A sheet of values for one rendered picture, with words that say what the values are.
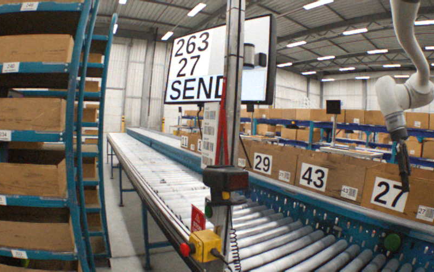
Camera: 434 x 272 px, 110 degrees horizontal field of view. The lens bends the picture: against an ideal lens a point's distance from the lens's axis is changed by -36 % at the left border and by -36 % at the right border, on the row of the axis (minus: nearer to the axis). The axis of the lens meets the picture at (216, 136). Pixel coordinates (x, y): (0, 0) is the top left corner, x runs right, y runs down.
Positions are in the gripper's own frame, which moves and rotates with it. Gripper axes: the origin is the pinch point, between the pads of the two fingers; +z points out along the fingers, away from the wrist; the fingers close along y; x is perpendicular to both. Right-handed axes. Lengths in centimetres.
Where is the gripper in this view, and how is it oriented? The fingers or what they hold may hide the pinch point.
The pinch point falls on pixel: (406, 182)
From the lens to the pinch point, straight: 95.3
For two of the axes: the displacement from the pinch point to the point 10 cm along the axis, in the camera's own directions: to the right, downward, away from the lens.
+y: -8.6, -0.2, -5.0
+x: 4.9, -2.6, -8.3
